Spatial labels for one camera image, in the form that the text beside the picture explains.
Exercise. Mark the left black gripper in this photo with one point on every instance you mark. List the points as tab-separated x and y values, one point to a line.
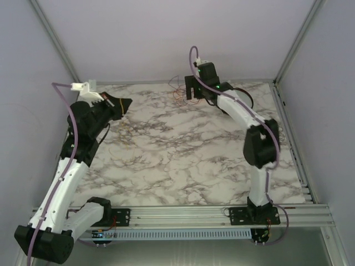
120	106

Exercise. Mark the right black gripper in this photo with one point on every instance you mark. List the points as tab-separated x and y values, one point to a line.
191	82

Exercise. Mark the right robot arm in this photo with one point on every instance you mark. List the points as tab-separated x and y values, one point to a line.
261	146

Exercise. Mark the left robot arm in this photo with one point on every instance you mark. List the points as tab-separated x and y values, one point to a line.
50	235

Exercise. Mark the round brown-rimmed dish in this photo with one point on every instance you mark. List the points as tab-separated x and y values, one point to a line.
245	97

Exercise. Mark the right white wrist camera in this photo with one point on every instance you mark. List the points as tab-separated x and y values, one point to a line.
198	61

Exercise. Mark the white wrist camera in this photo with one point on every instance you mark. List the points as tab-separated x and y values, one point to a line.
198	61
87	91

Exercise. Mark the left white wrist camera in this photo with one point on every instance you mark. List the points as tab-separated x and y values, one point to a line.
87	91

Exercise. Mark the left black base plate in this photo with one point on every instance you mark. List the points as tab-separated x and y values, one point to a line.
119	217

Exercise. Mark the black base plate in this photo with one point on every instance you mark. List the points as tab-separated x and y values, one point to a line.
254	216
119	217

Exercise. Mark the left aluminium corner post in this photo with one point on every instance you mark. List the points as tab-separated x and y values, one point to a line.
54	39

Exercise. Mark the aluminium corner post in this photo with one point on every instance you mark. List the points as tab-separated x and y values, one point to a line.
54	39
300	36

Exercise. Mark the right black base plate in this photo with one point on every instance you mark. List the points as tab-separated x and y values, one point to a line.
254	216

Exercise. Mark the right aluminium corner post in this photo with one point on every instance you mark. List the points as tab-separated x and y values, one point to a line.
300	36

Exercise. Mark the grey slotted cable duct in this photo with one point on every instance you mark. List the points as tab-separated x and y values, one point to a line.
168	234

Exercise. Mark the aluminium front rail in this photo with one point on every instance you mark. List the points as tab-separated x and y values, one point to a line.
174	217

